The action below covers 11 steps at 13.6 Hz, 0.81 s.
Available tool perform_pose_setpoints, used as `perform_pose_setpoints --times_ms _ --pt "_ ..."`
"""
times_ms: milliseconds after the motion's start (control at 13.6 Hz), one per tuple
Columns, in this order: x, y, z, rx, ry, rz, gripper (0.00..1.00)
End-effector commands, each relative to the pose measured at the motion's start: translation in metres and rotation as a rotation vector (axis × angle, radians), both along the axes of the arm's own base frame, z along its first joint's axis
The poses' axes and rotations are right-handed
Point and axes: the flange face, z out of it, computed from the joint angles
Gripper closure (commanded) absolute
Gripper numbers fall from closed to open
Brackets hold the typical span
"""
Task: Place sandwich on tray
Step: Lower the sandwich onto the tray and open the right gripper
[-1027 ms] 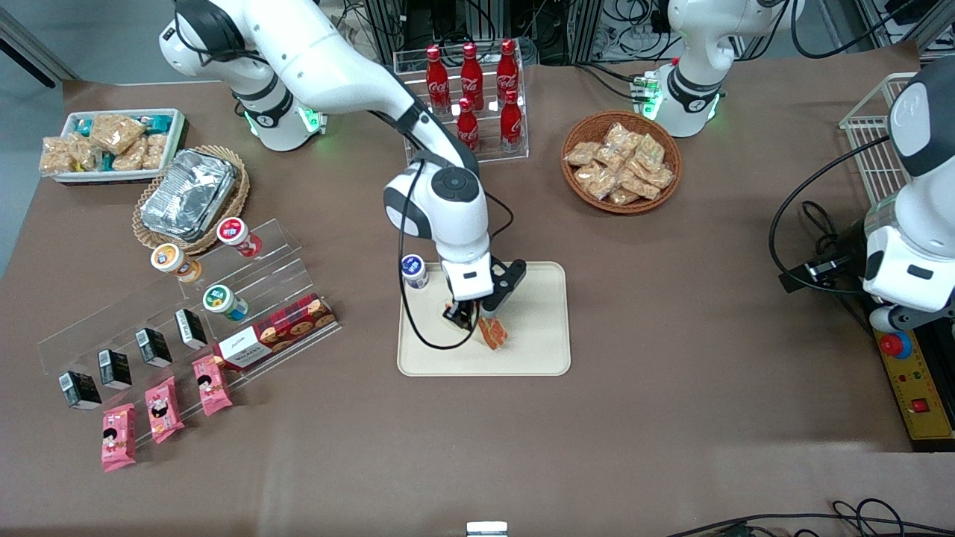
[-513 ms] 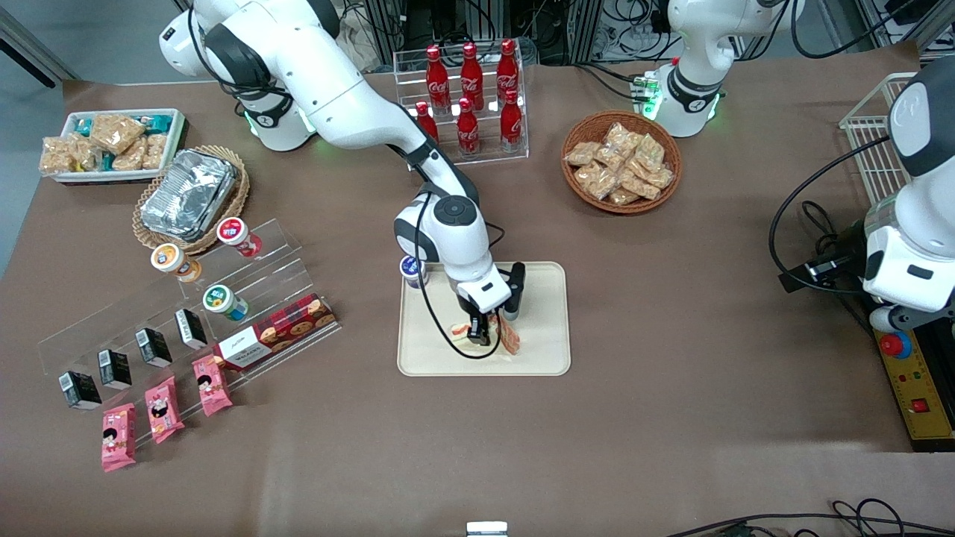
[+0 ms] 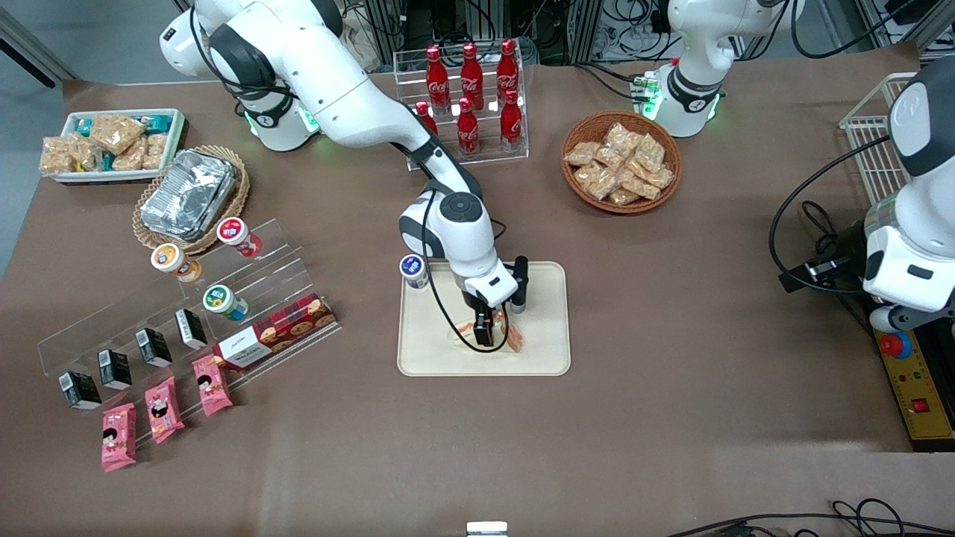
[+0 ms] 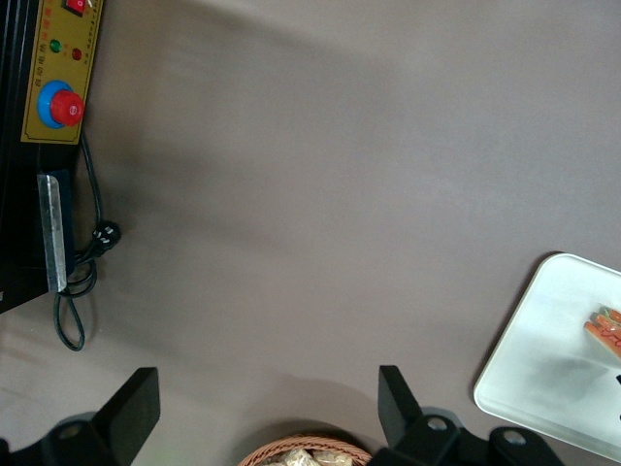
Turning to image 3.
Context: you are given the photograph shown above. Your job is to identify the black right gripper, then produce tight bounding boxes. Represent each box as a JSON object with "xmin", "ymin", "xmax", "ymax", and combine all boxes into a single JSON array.
[{"xmin": 464, "ymin": 292, "xmax": 513, "ymax": 349}]

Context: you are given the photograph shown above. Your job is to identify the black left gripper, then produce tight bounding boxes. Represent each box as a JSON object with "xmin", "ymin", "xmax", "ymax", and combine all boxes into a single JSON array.
[{"xmin": 780, "ymin": 222, "xmax": 868, "ymax": 295}]

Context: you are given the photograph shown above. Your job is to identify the triangle sandwich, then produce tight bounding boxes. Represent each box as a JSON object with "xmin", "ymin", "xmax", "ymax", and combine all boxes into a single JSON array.
[{"xmin": 450, "ymin": 317, "xmax": 525, "ymax": 354}]

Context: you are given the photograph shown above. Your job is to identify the beige serving tray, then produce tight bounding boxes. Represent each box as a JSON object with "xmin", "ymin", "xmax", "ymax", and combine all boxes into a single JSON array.
[{"xmin": 397, "ymin": 261, "xmax": 572, "ymax": 377}]

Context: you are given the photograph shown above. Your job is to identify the blue-lid small cup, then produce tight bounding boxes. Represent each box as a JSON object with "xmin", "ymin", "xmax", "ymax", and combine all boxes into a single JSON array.
[{"xmin": 399, "ymin": 254, "xmax": 430, "ymax": 290}]

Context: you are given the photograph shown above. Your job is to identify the round wicker basket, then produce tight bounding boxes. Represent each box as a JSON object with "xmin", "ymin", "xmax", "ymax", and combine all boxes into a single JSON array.
[{"xmin": 561, "ymin": 110, "xmax": 683, "ymax": 216}]

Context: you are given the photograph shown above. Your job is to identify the clear acrylic bottle rack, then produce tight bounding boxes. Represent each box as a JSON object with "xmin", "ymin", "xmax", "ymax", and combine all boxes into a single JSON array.
[{"xmin": 393, "ymin": 41, "xmax": 529, "ymax": 172}]

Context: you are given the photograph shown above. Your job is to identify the yellow emergency stop box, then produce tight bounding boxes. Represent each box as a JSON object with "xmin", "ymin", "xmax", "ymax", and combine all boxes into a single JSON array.
[{"xmin": 871, "ymin": 328, "xmax": 955, "ymax": 453}]

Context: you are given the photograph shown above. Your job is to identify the red tartan cookie box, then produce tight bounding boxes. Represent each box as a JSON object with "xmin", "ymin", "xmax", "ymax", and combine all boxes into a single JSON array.
[{"xmin": 213, "ymin": 293, "xmax": 338, "ymax": 372}]

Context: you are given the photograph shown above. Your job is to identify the clear acrylic step display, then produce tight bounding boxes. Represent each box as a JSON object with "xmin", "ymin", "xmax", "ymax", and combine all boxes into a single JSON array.
[{"xmin": 37, "ymin": 218, "xmax": 342, "ymax": 427}]

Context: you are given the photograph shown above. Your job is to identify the red-lid small cup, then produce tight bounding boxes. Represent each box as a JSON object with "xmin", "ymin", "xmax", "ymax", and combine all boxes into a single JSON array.
[{"xmin": 216, "ymin": 217, "xmax": 263, "ymax": 259}]

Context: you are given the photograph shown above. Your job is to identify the green-lid small cup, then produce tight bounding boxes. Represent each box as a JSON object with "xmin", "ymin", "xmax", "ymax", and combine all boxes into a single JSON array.
[{"xmin": 202, "ymin": 284, "xmax": 249, "ymax": 322}]

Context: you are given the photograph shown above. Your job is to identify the oval wicker basket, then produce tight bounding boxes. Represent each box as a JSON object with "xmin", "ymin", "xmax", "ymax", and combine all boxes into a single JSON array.
[{"xmin": 132, "ymin": 145, "xmax": 250, "ymax": 257}]

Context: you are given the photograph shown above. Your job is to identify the pink snack pack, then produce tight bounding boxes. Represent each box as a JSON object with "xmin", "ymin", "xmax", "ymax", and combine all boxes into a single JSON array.
[
  {"xmin": 192, "ymin": 355, "xmax": 234, "ymax": 417},
  {"xmin": 101, "ymin": 403, "xmax": 138, "ymax": 473},
  {"xmin": 145, "ymin": 376, "xmax": 185, "ymax": 445}
]

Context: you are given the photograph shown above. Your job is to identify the beige crumpled cloth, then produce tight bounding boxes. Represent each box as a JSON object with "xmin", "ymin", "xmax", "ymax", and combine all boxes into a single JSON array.
[{"xmin": 339, "ymin": 11, "xmax": 383, "ymax": 73}]

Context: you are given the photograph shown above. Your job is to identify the small black carton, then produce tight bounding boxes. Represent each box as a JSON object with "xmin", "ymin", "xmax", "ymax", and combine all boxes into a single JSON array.
[
  {"xmin": 98, "ymin": 349, "xmax": 133, "ymax": 390},
  {"xmin": 175, "ymin": 309, "xmax": 208, "ymax": 351},
  {"xmin": 59, "ymin": 371, "xmax": 102, "ymax": 410},
  {"xmin": 135, "ymin": 327, "xmax": 173, "ymax": 368}
]

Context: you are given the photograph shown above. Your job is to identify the orange-lid small cup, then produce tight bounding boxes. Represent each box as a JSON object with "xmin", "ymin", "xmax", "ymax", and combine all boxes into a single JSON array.
[{"xmin": 151, "ymin": 243, "xmax": 202, "ymax": 283}]

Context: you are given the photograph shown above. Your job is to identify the silver foil container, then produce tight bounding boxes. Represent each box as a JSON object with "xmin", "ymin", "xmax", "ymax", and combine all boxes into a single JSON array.
[{"xmin": 140, "ymin": 149, "xmax": 239, "ymax": 241}]

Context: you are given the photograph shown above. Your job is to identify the white plastic bin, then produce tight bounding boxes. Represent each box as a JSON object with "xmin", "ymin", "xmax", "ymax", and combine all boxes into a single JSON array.
[{"xmin": 54, "ymin": 109, "xmax": 186, "ymax": 184}]

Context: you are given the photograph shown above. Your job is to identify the black coiled cable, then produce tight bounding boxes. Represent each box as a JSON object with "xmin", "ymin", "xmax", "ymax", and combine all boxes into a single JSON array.
[{"xmin": 802, "ymin": 200, "xmax": 840, "ymax": 254}]

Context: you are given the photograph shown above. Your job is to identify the black left camera cable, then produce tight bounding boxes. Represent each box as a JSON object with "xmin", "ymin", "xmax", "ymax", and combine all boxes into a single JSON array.
[{"xmin": 770, "ymin": 134, "xmax": 892, "ymax": 297}]

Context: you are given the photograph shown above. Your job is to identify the black camera cable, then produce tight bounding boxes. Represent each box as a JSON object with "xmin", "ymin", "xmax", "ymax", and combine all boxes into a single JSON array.
[
  {"xmin": 420, "ymin": 190, "xmax": 516, "ymax": 354},
  {"xmin": 770, "ymin": 134, "xmax": 892, "ymax": 297}
]

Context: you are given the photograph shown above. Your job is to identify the black right camera cable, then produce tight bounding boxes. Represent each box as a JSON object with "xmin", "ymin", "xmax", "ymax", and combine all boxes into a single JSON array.
[{"xmin": 420, "ymin": 190, "xmax": 516, "ymax": 354}]

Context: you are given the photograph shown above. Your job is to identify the white wire rack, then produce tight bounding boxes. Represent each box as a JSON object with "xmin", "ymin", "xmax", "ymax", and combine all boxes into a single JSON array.
[{"xmin": 839, "ymin": 72, "xmax": 918, "ymax": 206}]

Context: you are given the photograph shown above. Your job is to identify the black floor cables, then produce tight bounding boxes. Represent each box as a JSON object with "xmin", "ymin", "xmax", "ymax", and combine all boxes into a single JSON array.
[{"xmin": 664, "ymin": 498, "xmax": 955, "ymax": 537}]

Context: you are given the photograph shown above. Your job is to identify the aluminium frame rail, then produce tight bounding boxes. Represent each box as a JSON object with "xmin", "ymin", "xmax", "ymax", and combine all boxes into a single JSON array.
[{"xmin": 858, "ymin": 0, "xmax": 955, "ymax": 53}]

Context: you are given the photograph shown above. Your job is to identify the grey metal frame bar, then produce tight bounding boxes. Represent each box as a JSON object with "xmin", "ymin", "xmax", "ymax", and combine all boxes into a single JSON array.
[{"xmin": 0, "ymin": 7, "xmax": 77, "ymax": 90}]

